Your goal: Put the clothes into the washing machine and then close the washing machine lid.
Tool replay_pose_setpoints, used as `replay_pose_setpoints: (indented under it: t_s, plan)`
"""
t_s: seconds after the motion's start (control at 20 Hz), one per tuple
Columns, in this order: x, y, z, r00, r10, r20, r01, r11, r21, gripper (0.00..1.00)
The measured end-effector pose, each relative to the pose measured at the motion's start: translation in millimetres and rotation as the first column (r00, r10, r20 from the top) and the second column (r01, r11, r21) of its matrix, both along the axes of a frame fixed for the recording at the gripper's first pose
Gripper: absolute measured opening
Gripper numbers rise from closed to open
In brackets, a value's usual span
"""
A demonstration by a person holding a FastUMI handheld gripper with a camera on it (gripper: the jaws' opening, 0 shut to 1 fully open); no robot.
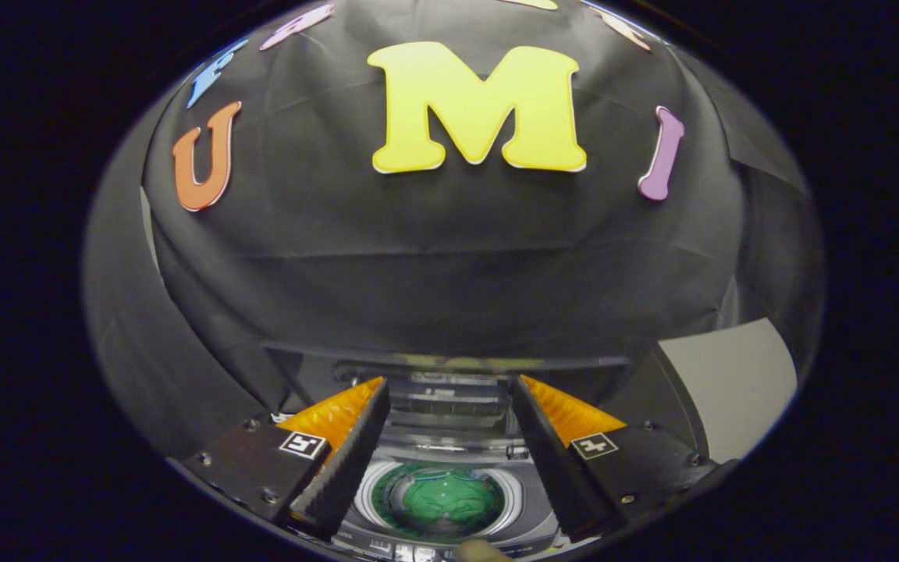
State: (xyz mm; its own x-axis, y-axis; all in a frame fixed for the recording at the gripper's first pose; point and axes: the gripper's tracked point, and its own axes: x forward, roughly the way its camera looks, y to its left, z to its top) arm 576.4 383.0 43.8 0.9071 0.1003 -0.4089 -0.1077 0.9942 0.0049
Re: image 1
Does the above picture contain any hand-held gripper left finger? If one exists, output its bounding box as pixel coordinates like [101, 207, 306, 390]
[180, 376, 393, 539]

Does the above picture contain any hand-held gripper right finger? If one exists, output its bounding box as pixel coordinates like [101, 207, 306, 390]
[510, 375, 731, 543]

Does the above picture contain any green polo shirt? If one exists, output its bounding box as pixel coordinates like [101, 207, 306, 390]
[392, 466, 499, 533]

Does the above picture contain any beige cabinet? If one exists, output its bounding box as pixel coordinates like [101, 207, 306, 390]
[620, 318, 800, 466]

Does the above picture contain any black backdrop cloth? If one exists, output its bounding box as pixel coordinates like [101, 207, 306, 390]
[81, 0, 825, 461]

